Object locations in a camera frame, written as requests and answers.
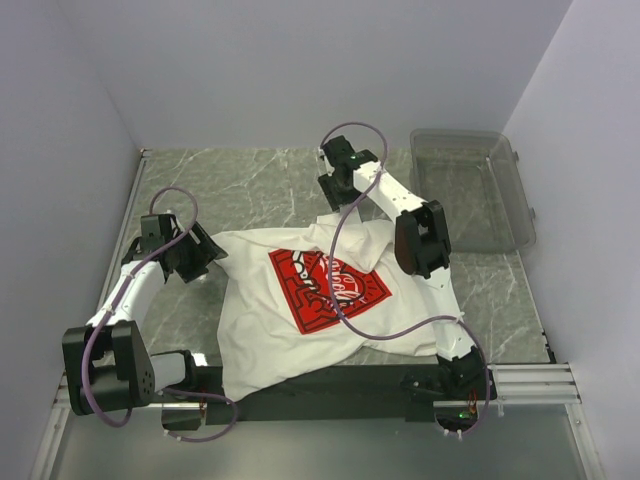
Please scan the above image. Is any aluminium frame rail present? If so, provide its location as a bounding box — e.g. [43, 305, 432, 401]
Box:
[32, 148, 603, 479]

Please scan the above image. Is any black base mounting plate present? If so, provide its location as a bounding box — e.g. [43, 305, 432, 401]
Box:
[159, 364, 500, 432]

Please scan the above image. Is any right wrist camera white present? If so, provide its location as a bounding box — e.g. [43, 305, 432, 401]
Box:
[317, 146, 334, 174]

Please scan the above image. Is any purple cable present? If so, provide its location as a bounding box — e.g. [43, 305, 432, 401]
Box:
[322, 121, 494, 438]
[79, 186, 240, 444]

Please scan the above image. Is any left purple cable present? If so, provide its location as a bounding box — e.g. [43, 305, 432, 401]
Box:
[79, 186, 240, 444]

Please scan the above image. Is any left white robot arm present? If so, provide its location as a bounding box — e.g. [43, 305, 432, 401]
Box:
[62, 213, 227, 416]

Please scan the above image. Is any white t-shirt red print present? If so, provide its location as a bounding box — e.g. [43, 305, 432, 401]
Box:
[213, 214, 460, 401]

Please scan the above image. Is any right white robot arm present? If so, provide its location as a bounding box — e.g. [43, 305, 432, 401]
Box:
[318, 135, 491, 402]

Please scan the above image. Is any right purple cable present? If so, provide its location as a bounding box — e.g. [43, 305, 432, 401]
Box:
[322, 121, 494, 438]

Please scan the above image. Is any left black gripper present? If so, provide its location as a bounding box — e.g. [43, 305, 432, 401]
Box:
[166, 221, 226, 283]

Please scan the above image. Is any clear plastic bin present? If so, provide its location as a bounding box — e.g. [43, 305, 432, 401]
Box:
[410, 129, 536, 254]

